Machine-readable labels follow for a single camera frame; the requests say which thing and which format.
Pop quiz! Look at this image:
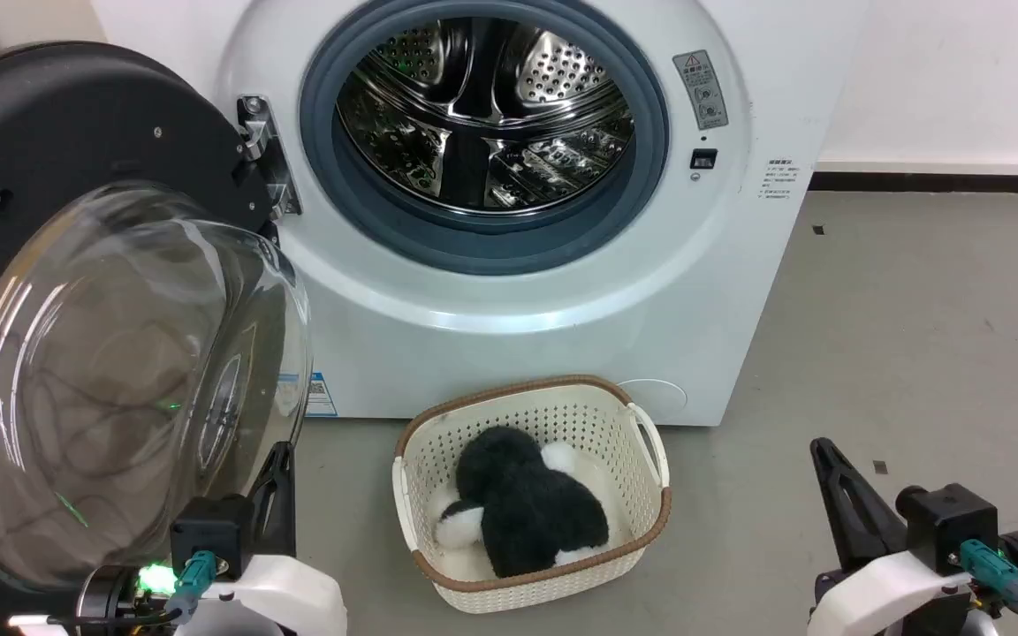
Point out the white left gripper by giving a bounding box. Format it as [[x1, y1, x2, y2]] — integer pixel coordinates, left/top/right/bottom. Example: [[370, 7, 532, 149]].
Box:
[[180, 441, 348, 636]]

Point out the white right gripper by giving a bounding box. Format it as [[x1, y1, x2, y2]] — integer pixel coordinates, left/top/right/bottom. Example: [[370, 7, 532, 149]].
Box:
[[808, 437, 976, 636]]

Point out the white front-load washing machine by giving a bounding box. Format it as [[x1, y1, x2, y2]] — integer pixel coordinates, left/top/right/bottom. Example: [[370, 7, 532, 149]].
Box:
[[89, 0, 872, 429]]

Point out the metal washer door hinge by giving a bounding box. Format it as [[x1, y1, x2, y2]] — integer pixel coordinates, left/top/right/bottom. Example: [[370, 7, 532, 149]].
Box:
[[237, 95, 302, 220]]

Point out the black washer door glass bowl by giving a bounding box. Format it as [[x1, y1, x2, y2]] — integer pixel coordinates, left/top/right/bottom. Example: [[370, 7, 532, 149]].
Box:
[[0, 40, 315, 636]]

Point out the blue energy label sticker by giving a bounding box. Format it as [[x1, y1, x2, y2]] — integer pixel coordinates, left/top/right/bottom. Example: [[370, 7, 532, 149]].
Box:
[[277, 371, 338, 418]]

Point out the cream perforated laundry basket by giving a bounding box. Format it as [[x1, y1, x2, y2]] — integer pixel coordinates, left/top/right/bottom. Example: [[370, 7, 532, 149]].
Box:
[[391, 375, 672, 615]]

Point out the black and white plush toy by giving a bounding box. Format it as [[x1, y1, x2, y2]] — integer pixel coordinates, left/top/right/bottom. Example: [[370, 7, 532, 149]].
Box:
[[434, 426, 612, 579]]

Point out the steel perforated washer drum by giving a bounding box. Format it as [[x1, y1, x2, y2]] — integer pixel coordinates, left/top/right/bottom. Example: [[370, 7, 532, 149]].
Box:
[[335, 16, 636, 215]]

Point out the grey warning label sticker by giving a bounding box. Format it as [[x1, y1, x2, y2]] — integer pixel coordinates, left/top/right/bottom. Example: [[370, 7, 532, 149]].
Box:
[[672, 49, 729, 132]]

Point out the teal plug left gripper cable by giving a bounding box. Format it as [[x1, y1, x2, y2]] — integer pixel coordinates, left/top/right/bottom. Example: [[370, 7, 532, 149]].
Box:
[[160, 549, 220, 626]]

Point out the teal plug gripper cable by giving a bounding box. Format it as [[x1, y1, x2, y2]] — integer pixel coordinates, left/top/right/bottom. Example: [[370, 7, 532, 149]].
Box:
[[958, 539, 1018, 636], [160, 549, 220, 626]]

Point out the teal plug right gripper cable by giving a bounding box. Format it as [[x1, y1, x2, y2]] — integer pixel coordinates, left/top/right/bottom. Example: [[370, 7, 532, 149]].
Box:
[[958, 539, 1018, 636]]

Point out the black wall baseboard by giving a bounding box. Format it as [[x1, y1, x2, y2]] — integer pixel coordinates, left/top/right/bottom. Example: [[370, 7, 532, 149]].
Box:
[[808, 171, 1018, 195]]

